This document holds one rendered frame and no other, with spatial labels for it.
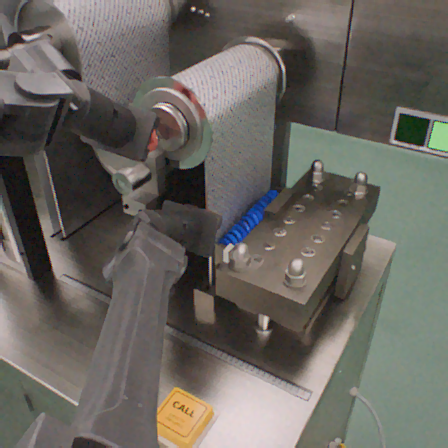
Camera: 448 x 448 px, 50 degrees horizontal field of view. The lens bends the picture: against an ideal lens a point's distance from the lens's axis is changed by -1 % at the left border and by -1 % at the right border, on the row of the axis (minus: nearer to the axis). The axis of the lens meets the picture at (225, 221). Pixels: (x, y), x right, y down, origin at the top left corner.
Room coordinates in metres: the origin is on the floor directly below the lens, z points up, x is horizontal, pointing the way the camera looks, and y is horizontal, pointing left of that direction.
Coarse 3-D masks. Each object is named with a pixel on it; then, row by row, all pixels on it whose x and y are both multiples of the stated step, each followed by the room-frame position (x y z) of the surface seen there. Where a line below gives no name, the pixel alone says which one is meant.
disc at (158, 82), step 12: (144, 84) 0.72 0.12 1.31; (156, 84) 0.70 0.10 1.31; (168, 84) 0.69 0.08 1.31; (180, 84) 0.68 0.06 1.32; (144, 96) 0.72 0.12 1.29; (192, 96) 0.67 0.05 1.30; (204, 108) 0.66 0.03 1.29; (204, 120) 0.66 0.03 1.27; (204, 132) 0.66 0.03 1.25; (204, 144) 0.66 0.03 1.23; (192, 156) 0.67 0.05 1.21; (204, 156) 0.66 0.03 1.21; (180, 168) 0.69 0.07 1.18
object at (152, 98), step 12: (156, 96) 0.70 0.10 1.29; (168, 96) 0.69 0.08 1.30; (180, 96) 0.68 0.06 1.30; (144, 108) 0.71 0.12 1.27; (180, 108) 0.68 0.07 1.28; (192, 108) 0.67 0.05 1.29; (192, 120) 0.67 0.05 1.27; (192, 132) 0.67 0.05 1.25; (192, 144) 0.67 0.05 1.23; (168, 156) 0.69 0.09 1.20; (180, 156) 0.68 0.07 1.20
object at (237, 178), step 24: (264, 120) 0.83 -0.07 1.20; (240, 144) 0.75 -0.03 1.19; (264, 144) 0.83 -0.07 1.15; (216, 168) 0.69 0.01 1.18; (240, 168) 0.76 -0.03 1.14; (264, 168) 0.84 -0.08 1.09; (216, 192) 0.69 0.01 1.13; (240, 192) 0.76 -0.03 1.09; (264, 192) 0.84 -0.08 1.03; (240, 216) 0.76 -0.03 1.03; (216, 240) 0.68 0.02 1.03
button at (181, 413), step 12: (168, 396) 0.44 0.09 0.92; (180, 396) 0.44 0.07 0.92; (192, 396) 0.44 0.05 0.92; (168, 408) 0.42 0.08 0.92; (180, 408) 0.42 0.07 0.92; (192, 408) 0.42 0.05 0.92; (204, 408) 0.42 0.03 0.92; (168, 420) 0.40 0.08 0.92; (180, 420) 0.40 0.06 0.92; (192, 420) 0.40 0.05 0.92; (204, 420) 0.40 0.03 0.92; (168, 432) 0.38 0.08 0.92; (180, 432) 0.38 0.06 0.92; (192, 432) 0.38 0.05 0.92; (180, 444) 0.37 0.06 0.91; (192, 444) 0.37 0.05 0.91
